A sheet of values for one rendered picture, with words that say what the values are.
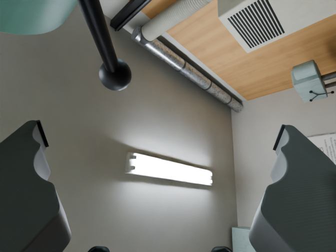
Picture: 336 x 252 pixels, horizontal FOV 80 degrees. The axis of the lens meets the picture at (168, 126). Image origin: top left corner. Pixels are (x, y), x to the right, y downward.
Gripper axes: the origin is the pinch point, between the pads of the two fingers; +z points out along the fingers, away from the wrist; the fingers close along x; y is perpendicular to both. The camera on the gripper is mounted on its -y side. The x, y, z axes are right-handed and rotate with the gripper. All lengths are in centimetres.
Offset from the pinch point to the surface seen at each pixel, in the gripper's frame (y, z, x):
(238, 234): 245, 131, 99
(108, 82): 1.7, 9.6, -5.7
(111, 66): -0.2, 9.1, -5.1
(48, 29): -2.0, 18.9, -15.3
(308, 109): 113, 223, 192
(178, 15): 6, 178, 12
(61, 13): -3.9, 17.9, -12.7
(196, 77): 76, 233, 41
